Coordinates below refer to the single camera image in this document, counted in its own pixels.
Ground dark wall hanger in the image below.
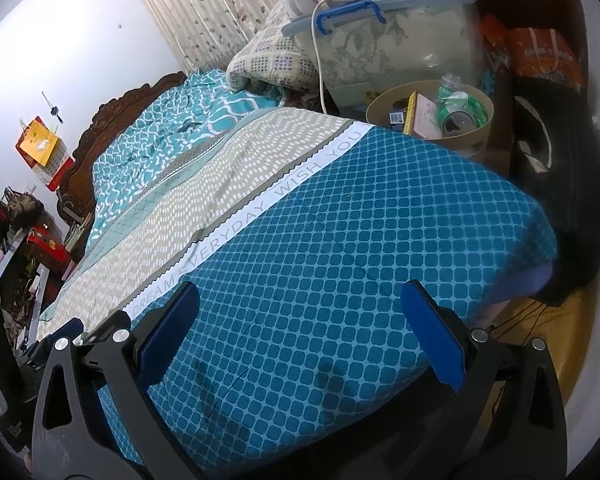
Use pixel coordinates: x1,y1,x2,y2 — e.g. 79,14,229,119
42,91,63,124

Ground black bag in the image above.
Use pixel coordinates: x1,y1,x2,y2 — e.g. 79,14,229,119
510,75,600,307

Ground orange plastic bag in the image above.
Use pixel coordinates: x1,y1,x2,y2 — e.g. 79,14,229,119
480,15,584,97

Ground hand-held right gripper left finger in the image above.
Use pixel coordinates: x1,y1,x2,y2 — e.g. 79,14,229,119
31,281,201,480

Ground yellow and red wall calendar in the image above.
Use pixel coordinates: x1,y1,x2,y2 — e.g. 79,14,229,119
14,116,75,192

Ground grey metal shelf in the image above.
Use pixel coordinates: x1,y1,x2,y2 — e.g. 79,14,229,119
0,212,93,348

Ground brown bag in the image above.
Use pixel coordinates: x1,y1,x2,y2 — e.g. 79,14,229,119
4,187,45,227

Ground silver drink can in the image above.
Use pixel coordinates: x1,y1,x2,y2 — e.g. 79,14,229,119
441,110,474,137

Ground white mug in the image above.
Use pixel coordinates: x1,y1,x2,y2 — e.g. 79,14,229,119
277,0,323,21

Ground round beige bin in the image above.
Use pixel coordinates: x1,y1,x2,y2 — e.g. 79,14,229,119
365,80,496,163

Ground carved wooden headboard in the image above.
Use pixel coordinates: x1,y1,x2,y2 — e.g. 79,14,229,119
57,71,188,226

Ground clear storage box blue handles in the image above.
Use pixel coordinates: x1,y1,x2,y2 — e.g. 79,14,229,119
280,0,486,111

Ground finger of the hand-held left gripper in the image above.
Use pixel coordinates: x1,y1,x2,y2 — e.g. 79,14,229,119
27,317,86,361

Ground folded grey patterned quilt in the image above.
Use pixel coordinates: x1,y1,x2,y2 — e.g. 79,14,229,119
226,0,331,95

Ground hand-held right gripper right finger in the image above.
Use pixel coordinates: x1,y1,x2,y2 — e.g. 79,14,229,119
400,280,568,480

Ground red box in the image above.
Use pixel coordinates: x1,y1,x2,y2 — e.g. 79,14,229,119
27,225,74,267

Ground beige patterned curtain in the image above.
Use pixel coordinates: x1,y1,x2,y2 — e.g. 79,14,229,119
120,0,331,75

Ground pink and yellow box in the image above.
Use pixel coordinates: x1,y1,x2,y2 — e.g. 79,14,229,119
407,91,439,139

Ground clear plastic bottle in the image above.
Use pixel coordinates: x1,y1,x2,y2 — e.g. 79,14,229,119
435,74,473,99

